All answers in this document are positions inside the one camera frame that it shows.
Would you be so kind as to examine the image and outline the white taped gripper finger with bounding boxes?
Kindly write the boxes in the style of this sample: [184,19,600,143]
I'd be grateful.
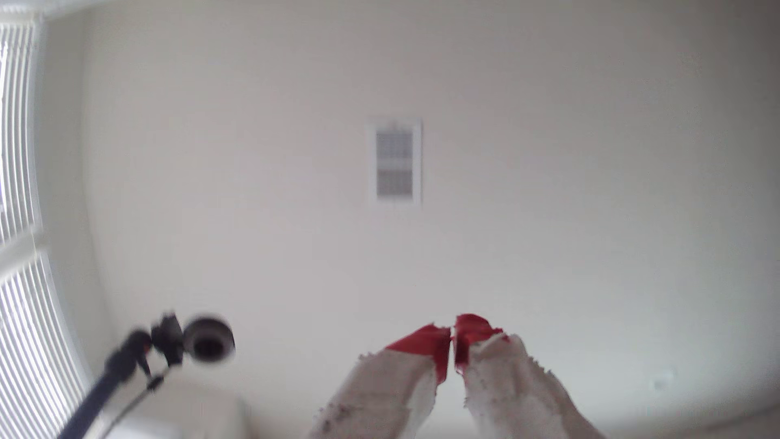
[455,313,605,439]
[310,324,453,439]

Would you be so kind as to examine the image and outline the black round webcam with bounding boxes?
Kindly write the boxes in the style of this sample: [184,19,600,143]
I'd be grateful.
[182,314,236,365]

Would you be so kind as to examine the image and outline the white air vent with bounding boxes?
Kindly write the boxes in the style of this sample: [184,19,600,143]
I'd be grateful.
[368,119,423,205]

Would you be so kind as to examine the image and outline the dark webcam boom stand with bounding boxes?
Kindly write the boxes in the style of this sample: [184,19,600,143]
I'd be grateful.
[58,311,184,439]

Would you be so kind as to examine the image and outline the white window blinds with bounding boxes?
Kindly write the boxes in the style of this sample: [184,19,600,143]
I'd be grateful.
[0,15,92,439]

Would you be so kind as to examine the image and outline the thin black webcam cable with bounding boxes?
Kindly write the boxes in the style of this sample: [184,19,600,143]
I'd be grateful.
[100,365,174,439]

